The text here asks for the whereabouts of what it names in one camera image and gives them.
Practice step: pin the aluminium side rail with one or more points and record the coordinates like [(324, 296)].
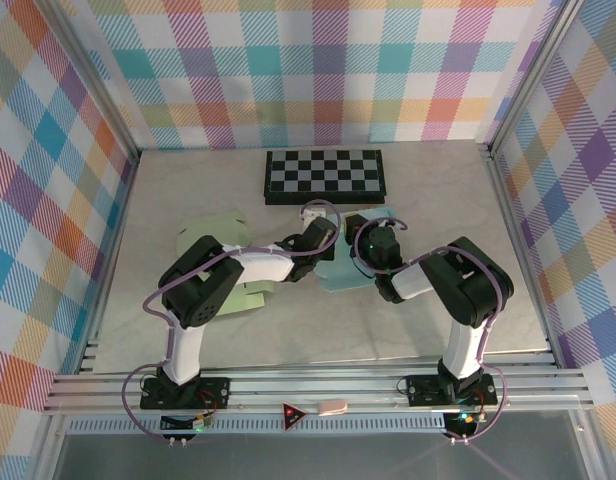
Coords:
[(119, 225), (505, 200)]

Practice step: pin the black grey chessboard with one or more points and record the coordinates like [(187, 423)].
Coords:
[(323, 172)]

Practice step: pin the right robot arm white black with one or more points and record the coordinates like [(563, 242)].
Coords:
[(468, 285)]

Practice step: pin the blue paper box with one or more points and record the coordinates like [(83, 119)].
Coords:
[(345, 280)]

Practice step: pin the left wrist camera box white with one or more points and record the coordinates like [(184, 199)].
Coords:
[(312, 214)]

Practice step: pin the green paper box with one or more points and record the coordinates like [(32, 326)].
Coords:
[(218, 227)]

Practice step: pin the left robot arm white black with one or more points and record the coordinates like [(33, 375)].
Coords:
[(203, 290)]

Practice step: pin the aluminium frame rail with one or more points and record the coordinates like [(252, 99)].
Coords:
[(338, 387)]

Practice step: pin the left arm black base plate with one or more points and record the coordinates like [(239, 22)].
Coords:
[(213, 392)]

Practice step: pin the aluminium frame post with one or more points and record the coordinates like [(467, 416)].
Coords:
[(533, 75), (96, 80)]

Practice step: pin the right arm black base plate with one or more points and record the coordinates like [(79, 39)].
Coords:
[(423, 390)]

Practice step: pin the red black triangle button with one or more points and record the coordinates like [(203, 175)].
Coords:
[(292, 414)]

